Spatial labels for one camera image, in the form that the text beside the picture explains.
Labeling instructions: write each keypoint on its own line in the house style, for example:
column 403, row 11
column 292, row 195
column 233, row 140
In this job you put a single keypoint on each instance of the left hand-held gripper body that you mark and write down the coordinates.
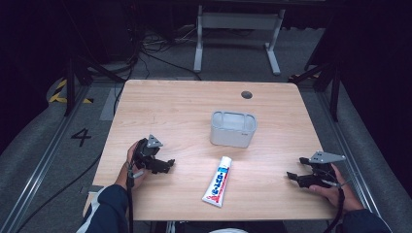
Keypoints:
column 145, row 155

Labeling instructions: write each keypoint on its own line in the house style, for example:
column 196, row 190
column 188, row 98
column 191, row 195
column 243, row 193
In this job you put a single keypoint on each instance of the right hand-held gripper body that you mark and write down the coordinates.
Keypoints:
column 320, row 178

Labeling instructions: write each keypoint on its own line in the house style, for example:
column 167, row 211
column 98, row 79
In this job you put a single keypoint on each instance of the white toothpaste tube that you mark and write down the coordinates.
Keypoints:
column 217, row 183

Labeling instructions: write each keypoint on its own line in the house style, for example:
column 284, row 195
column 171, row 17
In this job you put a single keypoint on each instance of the grey plastic container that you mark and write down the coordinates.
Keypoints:
column 231, row 136

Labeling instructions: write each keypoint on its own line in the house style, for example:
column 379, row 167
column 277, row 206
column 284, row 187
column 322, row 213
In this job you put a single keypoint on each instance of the person's right hand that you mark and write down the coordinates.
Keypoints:
column 333, row 195

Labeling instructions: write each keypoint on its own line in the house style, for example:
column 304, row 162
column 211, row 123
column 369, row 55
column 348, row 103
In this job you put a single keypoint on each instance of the person's left hand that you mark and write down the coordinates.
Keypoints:
column 129, row 176

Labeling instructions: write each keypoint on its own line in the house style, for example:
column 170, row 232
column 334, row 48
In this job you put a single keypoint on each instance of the grey floor tape patch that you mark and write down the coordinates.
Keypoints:
column 109, row 105

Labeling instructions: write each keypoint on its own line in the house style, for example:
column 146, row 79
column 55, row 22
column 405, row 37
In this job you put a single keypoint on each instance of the black metal stand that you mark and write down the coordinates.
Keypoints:
column 70, row 87
column 335, row 90

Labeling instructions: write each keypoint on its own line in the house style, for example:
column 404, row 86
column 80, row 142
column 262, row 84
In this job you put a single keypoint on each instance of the dark round table grommet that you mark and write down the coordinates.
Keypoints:
column 246, row 94

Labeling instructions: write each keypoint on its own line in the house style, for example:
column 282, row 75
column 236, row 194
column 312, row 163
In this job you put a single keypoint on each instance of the yellow black floor tape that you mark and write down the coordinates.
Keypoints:
column 58, row 97

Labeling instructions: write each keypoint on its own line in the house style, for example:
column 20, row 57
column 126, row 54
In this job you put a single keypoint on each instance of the grey metal desk frame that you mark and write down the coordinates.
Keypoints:
column 239, row 21

